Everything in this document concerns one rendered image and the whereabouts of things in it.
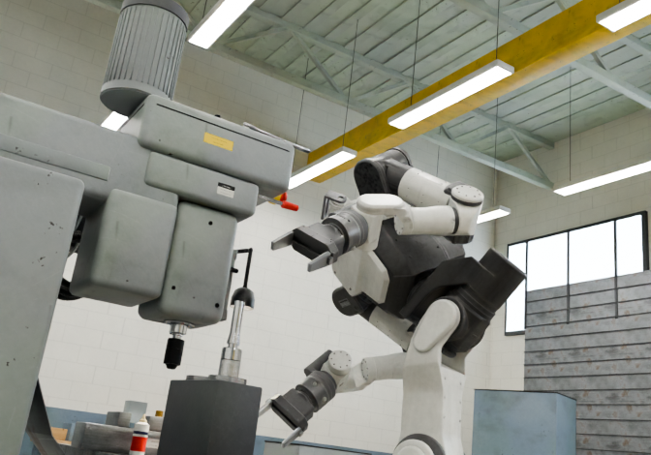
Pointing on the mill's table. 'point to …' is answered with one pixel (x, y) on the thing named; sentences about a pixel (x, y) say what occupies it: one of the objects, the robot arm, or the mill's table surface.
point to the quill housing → (196, 268)
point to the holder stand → (210, 416)
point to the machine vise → (111, 435)
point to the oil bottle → (139, 438)
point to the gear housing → (201, 186)
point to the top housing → (212, 144)
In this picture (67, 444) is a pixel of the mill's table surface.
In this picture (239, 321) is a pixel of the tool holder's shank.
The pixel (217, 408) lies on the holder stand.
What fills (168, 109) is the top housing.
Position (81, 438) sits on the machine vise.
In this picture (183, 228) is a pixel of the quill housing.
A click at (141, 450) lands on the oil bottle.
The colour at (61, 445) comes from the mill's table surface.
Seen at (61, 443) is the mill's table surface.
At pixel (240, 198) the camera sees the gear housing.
